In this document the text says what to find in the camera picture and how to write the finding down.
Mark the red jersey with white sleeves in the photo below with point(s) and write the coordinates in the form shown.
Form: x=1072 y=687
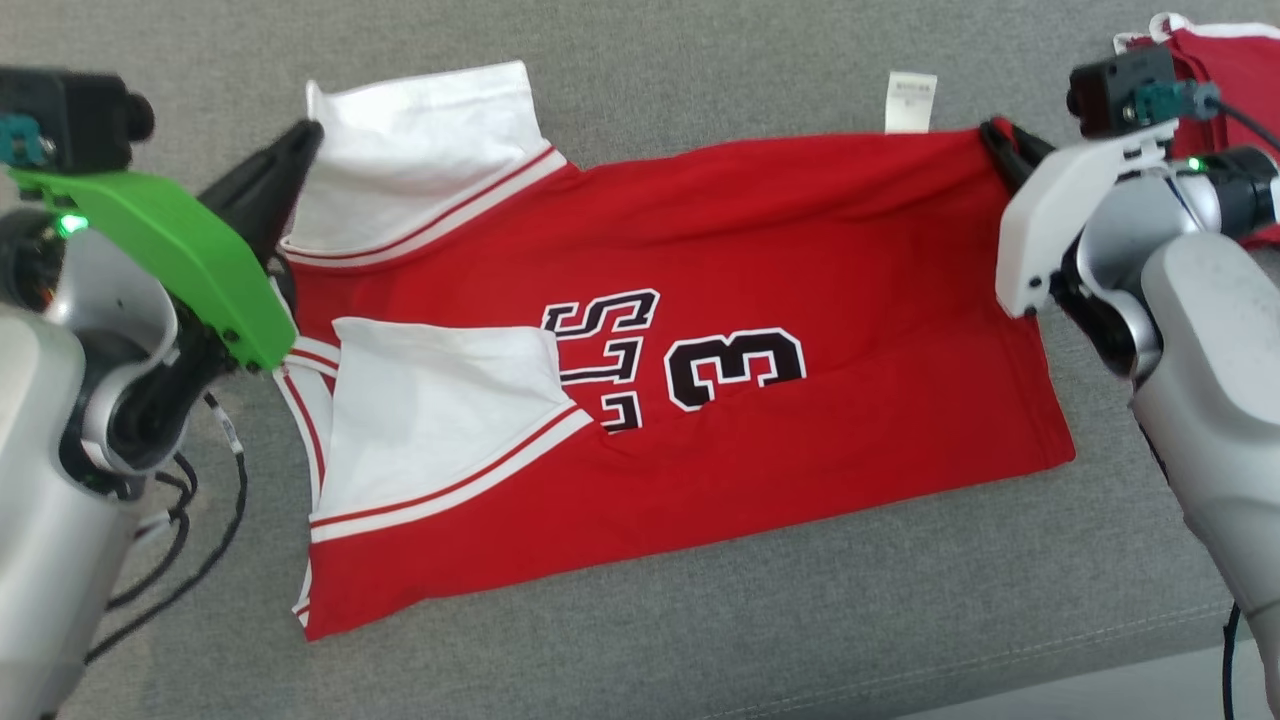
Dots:
x=800 y=250

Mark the teal left camera connector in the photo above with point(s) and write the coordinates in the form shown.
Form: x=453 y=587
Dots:
x=20 y=140

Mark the teal camera connector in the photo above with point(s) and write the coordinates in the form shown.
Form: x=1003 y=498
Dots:
x=1170 y=102
x=20 y=140

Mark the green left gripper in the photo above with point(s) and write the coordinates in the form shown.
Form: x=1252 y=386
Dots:
x=190 y=255

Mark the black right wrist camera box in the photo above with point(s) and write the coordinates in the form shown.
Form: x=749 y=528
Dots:
x=1115 y=85

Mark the teal right camera connector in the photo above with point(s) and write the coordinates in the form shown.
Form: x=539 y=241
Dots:
x=1170 y=102

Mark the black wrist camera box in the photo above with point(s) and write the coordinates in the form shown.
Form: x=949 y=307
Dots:
x=80 y=115
x=1115 y=85

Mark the red shorts with white trim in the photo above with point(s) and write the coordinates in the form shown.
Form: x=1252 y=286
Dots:
x=1240 y=70

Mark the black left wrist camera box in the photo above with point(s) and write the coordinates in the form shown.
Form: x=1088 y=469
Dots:
x=80 y=115

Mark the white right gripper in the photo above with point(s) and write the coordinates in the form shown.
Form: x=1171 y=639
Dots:
x=1060 y=200

